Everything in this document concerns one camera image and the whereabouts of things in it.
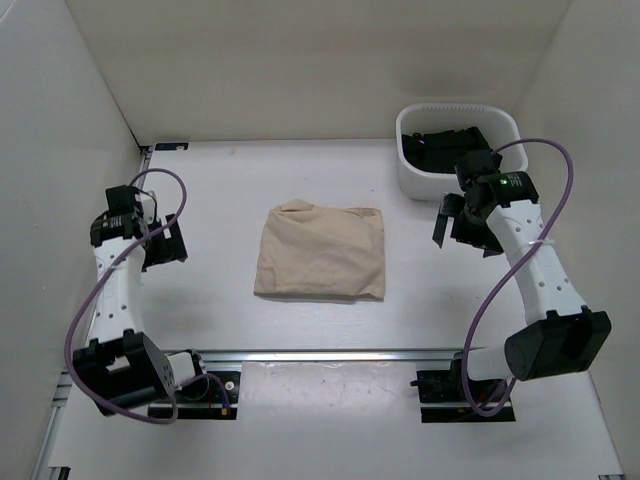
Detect beige trousers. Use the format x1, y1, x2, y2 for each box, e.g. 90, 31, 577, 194
254, 199, 386, 301

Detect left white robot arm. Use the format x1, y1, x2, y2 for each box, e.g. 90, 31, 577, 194
71, 212, 210, 411

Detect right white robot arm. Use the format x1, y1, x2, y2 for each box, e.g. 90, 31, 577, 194
433, 171, 611, 400

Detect black folded trousers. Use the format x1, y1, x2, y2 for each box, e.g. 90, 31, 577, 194
401, 127, 490, 174

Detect small blue label sticker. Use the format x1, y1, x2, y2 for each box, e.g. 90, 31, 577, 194
154, 142, 189, 151

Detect white plastic basket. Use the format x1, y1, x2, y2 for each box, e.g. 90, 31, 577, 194
396, 103, 520, 202

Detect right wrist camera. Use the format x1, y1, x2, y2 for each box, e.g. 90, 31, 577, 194
454, 149, 502, 191

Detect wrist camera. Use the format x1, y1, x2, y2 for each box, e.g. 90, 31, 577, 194
105, 185, 158, 224
454, 149, 502, 191

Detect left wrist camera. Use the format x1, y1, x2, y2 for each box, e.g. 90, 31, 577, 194
105, 185, 158, 224

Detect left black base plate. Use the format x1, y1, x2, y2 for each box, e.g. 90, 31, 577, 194
176, 371, 241, 421

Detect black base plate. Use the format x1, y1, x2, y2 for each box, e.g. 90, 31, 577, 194
176, 371, 241, 421
410, 370, 516, 424

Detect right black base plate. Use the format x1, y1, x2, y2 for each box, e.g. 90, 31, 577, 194
410, 370, 516, 424

